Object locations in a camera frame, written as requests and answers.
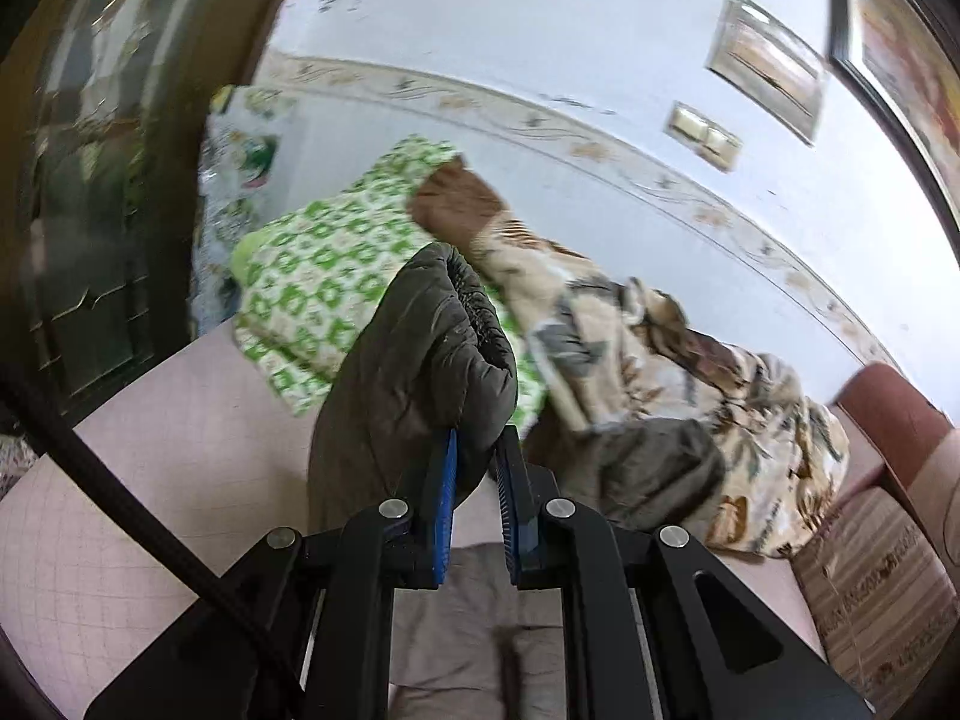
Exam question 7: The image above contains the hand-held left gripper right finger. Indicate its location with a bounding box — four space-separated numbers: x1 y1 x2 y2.
491 426 875 720

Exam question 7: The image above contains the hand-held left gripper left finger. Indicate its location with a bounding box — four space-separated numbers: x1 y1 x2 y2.
82 429 460 720

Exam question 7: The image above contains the olive padded jacket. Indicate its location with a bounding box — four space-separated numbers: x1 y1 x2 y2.
307 244 727 720

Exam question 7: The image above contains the leaf print fleece blanket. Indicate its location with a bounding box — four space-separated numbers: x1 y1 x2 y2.
409 157 852 560

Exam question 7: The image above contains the green patterned pillow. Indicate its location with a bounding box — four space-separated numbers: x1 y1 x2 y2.
229 136 548 421

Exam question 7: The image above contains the white green printed bag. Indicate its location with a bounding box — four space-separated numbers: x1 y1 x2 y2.
191 84 301 338

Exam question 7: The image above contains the striped sofa cushion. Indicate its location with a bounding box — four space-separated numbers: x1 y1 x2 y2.
791 427 960 717

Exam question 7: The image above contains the reddish brown sofa armrest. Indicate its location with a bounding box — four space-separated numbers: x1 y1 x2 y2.
829 364 960 511

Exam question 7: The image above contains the wooden glass door cabinet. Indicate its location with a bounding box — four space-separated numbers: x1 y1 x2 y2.
0 0 316 428

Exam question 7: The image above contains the dark framed picture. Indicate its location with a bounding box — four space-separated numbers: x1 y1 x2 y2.
829 0 960 233

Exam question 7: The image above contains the black cable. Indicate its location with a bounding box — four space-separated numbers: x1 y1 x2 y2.
0 360 316 720

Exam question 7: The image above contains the beige wall switch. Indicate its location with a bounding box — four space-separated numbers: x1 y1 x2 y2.
666 101 743 173

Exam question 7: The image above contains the framed wall panel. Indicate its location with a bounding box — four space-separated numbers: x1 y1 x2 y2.
705 0 830 145

